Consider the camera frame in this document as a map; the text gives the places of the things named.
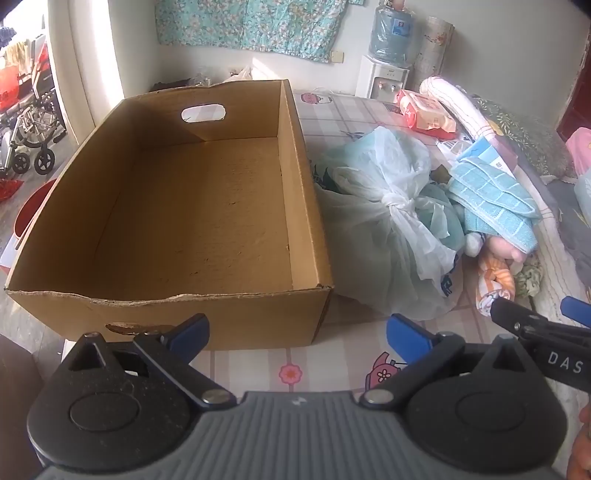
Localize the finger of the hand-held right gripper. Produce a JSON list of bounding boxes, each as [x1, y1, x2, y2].
[[490, 296, 561, 341], [560, 296, 591, 329]]

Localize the red bag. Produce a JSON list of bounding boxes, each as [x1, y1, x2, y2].
[[0, 65, 21, 112]]

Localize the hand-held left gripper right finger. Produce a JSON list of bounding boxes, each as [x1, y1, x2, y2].
[[360, 314, 546, 409]]

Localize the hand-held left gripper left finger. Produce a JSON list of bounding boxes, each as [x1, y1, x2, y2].
[[62, 314, 237, 411]]

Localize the red plastic basin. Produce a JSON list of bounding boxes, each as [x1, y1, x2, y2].
[[13, 178, 59, 253]]

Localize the blue water bottle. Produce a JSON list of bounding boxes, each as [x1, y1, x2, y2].
[[369, 0, 415, 65]]

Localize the translucent white tied plastic bag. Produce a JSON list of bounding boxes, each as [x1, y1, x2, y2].
[[318, 126, 467, 320]]

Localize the green leaf print pillow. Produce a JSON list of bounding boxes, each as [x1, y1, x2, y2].
[[471, 95, 578, 179]]

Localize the plaid printed bed sheet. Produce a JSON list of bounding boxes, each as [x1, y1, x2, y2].
[[194, 89, 591, 403]]

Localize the pink blanket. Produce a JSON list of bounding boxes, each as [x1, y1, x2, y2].
[[566, 127, 591, 168]]

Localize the rolled floral mat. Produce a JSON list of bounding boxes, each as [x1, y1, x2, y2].
[[413, 16, 456, 89]]

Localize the red plastic packet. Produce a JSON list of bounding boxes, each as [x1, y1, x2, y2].
[[394, 90, 459, 141]]

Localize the person's right hand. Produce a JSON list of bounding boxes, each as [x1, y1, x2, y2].
[[566, 406, 591, 480]]

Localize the pink plush doll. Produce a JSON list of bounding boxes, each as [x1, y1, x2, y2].
[[463, 231, 528, 265]]

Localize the brown cardboard box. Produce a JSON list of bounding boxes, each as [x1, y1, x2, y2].
[[4, 79, 334, 352]]

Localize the blue and white plastic packet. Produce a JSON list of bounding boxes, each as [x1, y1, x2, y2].
[[456, 135, 519, 178]]

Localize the wet wipes pack white lid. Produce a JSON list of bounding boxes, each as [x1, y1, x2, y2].
[[397, 89, 456, 134]]

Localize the light blue checkered towel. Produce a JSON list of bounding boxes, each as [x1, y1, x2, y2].
[[447, 157, 542, 256]]

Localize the teal floral curtain cloth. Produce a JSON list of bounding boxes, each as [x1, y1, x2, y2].
[[154, 0, 352, 64]]

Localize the clear plastic bag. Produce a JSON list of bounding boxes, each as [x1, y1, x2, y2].
[[222, 67, 256, 85]]

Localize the wheelchair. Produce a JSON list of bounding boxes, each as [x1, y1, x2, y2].
[[0, 32, 68, 177]]

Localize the dark red door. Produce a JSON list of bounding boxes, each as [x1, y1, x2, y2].
[[556, 69, 591, 145]]

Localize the orange striped white towel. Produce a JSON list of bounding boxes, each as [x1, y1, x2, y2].
[[475, 254, 516, 317]]

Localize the green patterned cloth scrunchie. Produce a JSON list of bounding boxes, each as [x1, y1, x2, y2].
[[512, 264, 544, 299]]

